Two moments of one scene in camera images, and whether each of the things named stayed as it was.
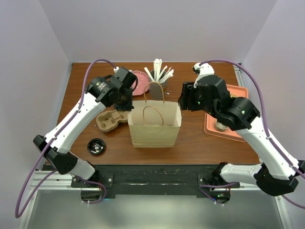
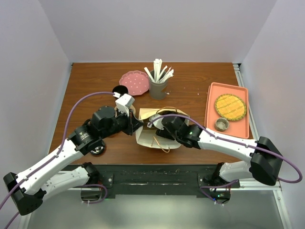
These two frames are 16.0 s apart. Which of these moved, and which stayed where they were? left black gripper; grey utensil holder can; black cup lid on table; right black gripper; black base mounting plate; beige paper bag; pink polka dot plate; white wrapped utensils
Moved: beige paper bag; right black gripper; left black gripper
Stayed: grey utensil holder can; black base mounting plate; pink polka dot plate; black cup lid on table; white wrapped utensils
